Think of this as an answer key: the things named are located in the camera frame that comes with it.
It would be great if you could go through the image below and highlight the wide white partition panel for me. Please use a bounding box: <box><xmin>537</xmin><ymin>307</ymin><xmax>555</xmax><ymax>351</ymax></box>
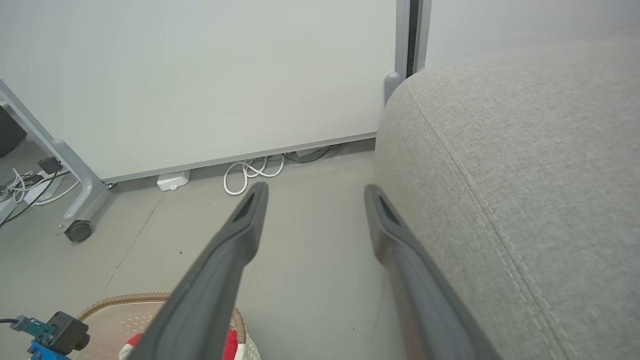
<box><xmin>0</xmin><ymin>0</ymin><xmax>412</xmax><ymax>236</ymax></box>

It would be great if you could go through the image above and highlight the grey fabric sofa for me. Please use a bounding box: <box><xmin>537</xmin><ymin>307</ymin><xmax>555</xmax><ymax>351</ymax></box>
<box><xmin>374</xmin><ymin>37</ymin><xmax>640</xmax><ymax>360</ymax></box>

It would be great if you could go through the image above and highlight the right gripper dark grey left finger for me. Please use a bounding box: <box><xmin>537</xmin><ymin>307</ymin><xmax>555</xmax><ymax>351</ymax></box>
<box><xmin>127</xmin><ymin>181</ymin><xmax>269</xmax><ymax>360</ymax></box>

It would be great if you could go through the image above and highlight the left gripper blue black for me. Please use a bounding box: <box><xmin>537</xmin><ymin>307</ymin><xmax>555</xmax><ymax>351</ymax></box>
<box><xmin>27</xmin><ymin>340</ymin><xmax>71</xmax><ymax>360</ymax></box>

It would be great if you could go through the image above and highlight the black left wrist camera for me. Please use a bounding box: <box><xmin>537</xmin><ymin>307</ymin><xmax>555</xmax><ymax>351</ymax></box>
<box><xmin>10</xmin><ymin>311</ymin><xmax>91</xmax><ymax>357</ymax></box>

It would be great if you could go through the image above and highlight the black box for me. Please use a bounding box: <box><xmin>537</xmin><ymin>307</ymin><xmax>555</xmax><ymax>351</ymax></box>
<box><xmin>0</xmin><ymin>107</ymin><xmax>28</xmax><ymax>158</ymax></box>

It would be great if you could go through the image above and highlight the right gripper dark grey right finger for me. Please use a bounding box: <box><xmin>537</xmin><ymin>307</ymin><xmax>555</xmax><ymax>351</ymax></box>
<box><xmin>364</xmin><ymin>184</ymin><xmax>502</xmax><ymax>360</ymax></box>

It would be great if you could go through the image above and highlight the red white garment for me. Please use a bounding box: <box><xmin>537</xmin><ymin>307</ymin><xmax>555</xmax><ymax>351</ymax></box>
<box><xmin>119</xmin><ymin>327</ymin><xmax>247</xmax><ymax>360</ymax></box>

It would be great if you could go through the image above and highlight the coiled white cable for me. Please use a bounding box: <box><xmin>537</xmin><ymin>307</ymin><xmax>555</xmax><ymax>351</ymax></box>
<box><xmin>223</xmin><ymin>154</ymin><xmax>286</xmax><ymax>196</ymax></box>

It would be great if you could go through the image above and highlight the black floor cable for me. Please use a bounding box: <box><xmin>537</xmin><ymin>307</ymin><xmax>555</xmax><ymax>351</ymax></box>
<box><xmin>282</xmin><ymin>145</ymin><xmax>333</xmax><ymax>164</ymax></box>

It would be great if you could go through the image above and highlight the beige perforated laundry basket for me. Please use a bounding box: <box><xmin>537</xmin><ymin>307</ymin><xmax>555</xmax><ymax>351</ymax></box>
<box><xmin>77</xmin><ymin>292</ymin><xmax>262</xmax><ymax>360</ymax></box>

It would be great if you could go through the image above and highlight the white power strip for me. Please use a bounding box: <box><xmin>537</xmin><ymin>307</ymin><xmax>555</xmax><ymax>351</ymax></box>
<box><xmin>156</xmin><ymin>170</ymin><xmax>191</xmax><ymax>192</ymax></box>

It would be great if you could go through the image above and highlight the narrow white partition panel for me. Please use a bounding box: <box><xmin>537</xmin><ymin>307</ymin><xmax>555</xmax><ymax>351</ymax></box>
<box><xmin>412</xmin><ymin>0</ymin><xmax>640</xmax><ymax>71</ymax></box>

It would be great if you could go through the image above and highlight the black caster wheel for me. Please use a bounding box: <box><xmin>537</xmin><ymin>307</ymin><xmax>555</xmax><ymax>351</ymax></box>
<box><xmin>65</xmin><ymin>219</ymin><xmax>93</xmax><ymax>244</ymax></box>

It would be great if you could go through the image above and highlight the small black adapter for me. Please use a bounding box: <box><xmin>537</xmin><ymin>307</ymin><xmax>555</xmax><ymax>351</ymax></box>
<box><xmin>37</xmin><ymin>156</ymin><xmax>63</xmax><ymax>175</ymax></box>

